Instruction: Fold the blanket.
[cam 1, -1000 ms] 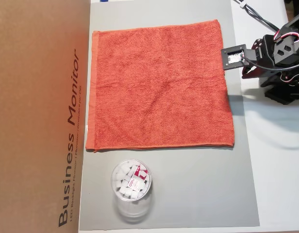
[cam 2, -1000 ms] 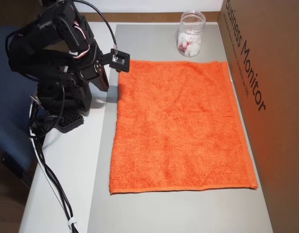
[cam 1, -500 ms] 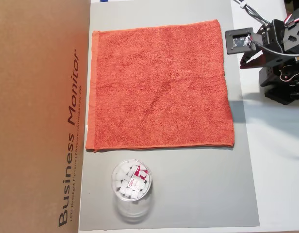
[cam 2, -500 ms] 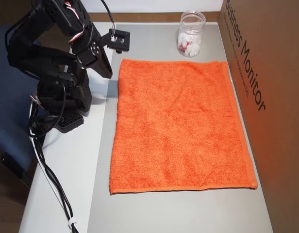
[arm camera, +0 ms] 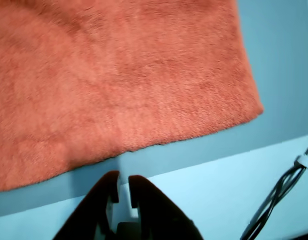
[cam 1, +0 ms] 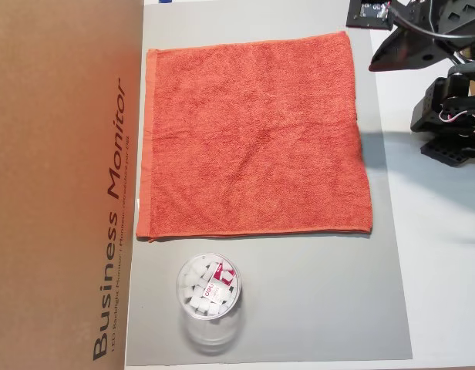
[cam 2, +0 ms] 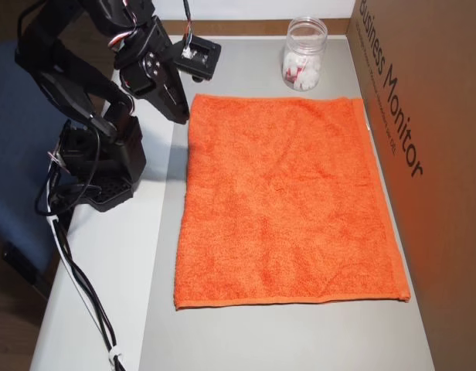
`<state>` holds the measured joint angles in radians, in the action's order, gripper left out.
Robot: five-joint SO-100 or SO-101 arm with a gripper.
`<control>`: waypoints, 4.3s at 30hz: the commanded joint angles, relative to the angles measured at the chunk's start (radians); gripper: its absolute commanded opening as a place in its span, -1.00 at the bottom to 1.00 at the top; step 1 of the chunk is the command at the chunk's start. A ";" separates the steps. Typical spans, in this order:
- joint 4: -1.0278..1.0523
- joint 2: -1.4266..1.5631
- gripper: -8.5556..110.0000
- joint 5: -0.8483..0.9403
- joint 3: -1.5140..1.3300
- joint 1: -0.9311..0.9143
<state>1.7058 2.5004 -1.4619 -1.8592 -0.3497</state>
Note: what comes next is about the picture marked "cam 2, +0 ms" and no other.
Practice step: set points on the orange terry towel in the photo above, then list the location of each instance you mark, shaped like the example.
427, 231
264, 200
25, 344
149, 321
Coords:
280, 193

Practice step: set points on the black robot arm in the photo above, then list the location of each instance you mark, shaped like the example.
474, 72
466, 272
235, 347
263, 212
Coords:
75, 81

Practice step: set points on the blue office chair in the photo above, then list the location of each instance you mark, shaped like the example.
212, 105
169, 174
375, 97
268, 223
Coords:
14, 154

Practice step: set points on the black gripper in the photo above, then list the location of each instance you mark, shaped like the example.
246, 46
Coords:
158, 86

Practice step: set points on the red white paper packet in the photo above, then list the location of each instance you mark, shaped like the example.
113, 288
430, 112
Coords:
293, 73

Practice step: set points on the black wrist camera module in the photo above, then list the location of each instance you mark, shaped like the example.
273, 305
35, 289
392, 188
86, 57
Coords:
197, 58

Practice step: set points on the cardboard monitor box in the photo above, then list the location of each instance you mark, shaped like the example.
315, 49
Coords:
435, 232

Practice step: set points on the brown back panel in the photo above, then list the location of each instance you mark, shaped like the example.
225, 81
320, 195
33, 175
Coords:
242, 27

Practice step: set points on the grey table mat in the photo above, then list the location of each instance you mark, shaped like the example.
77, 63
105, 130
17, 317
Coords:
222, 340

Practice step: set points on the clear plastic jar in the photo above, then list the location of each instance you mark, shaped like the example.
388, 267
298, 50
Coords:
303, 46

